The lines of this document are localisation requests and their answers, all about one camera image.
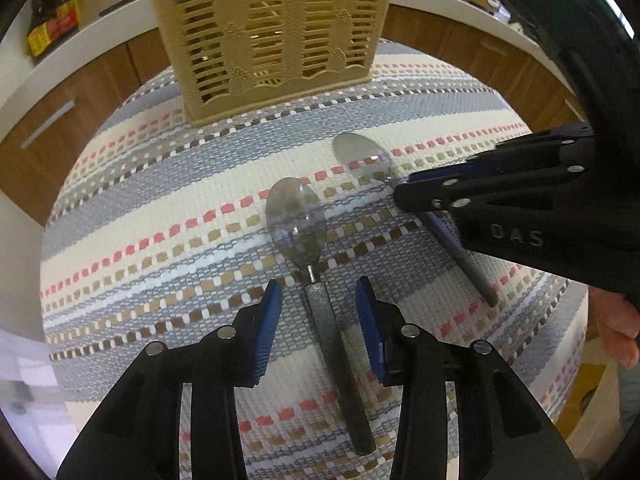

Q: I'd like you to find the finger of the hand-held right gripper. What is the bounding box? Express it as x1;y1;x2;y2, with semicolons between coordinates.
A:
407;121;597;183
394;172;596;251

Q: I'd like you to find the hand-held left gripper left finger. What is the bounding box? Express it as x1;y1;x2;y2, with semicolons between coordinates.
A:
56;279;284;480

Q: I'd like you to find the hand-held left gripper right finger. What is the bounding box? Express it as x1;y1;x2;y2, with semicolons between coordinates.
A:
354;276;585;480

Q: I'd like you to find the large spoon grey handle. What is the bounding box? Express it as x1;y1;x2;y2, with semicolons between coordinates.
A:
266;176;377;457

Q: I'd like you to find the beige plastic utensil basket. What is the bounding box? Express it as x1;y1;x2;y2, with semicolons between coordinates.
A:
142;0;402;128

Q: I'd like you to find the person's right hand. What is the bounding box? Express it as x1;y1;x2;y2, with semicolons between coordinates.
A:
590;290;640;369

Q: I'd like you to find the striped woven tablecloth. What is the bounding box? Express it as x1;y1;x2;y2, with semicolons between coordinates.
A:
40;37;589;480

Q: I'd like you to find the white kitchen countertop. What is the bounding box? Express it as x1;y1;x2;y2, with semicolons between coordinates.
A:
0;0;593;147

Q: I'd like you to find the red label sauce bottle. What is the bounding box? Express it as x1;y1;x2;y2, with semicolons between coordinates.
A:
50;0;82;36

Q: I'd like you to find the dark soy sauce bottle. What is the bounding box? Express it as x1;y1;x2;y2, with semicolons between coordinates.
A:
27;0;59;57

